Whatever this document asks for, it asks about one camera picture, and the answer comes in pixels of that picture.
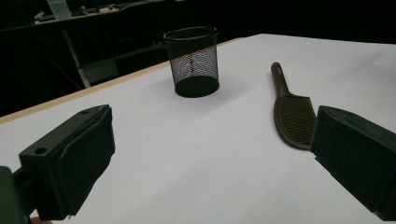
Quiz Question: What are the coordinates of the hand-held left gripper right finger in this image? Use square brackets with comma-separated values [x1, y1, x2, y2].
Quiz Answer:
[310, 105, 396, 222]

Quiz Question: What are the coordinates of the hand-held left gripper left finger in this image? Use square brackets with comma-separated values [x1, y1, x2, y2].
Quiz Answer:
[19, 105, 116, 221]

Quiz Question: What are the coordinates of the brown comb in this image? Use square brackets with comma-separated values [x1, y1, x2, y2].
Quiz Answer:
[270, 62, 318, 151]

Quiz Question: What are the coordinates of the black mesh pen holder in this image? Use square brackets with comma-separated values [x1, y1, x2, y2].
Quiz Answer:
[162, 26, 220, 99]

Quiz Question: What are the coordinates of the white metal stand leg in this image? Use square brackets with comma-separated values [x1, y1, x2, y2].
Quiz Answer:
[61, 29, 92, 89]

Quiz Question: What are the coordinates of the dark background desk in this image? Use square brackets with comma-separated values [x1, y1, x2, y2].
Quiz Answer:
[0, 2, 171, 91]

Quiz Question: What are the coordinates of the translucent plastic container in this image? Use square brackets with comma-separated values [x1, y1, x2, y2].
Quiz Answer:
[46, 0, 73, 21]

